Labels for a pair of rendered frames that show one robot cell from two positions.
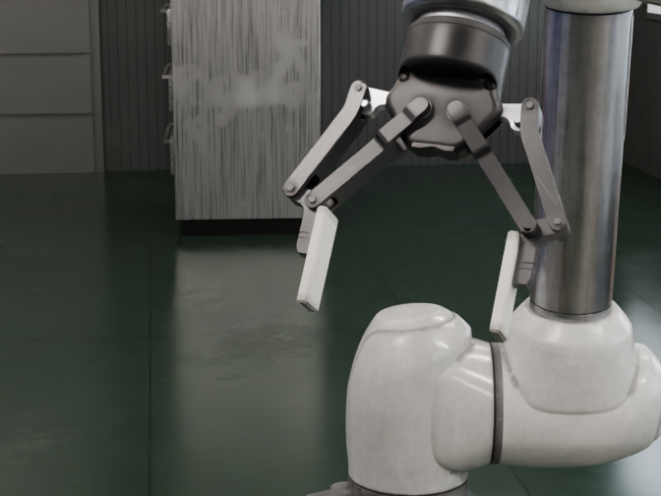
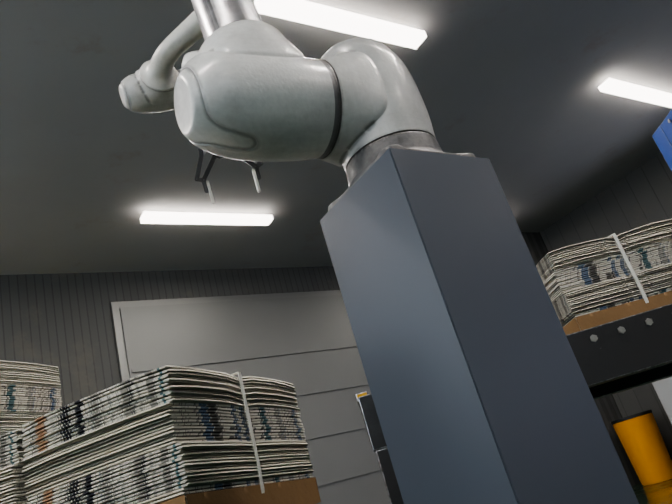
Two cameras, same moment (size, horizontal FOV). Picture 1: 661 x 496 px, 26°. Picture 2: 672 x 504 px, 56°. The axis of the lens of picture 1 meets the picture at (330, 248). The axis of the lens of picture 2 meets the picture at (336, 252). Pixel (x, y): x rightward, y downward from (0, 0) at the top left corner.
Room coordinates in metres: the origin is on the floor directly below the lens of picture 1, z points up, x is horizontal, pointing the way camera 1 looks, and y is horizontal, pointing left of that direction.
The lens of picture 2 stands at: (2.43, -0.66, 0.57)
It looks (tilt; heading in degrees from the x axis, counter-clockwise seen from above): 22 degrees up; 149
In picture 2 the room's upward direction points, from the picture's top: 17 degrees counter-clockwise
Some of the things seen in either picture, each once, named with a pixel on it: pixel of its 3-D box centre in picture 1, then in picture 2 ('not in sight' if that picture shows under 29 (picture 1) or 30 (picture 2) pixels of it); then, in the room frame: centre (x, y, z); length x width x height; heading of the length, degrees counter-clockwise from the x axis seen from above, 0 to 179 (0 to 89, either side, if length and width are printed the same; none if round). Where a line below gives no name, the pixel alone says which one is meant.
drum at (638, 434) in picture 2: not in sight; (645, 447); (-2.73, 5.45, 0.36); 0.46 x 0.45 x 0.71; 97
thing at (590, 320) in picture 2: not in sight; (586, 333); (1.27, 0.69, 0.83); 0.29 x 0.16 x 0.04; 156
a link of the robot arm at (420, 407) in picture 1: (417, 392); (366, 104); (1.74, -0.11, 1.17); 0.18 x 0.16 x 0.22; 89
